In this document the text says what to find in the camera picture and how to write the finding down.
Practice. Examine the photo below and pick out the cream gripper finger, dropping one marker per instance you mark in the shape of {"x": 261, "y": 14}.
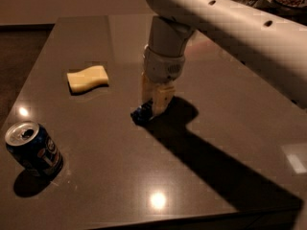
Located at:
{"x": 162, "y": 95}
{"x": 147, "y": 89}

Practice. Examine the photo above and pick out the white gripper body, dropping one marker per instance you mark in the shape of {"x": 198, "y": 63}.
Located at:
{"x": 162, "y": 68}

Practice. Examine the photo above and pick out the blue rxbar wrapper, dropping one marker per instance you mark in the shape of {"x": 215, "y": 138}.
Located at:
{"x": 143, "y": 113}

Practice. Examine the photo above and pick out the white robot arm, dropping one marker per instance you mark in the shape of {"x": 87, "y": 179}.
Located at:
{"x": 273, "y": 47}

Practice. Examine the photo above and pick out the yellow sponge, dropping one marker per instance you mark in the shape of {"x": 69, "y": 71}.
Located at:
{"x": 87, "y": 79}

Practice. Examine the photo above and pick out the blue soda can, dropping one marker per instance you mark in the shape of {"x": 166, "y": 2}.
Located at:
{"x": 32, "y": 147}

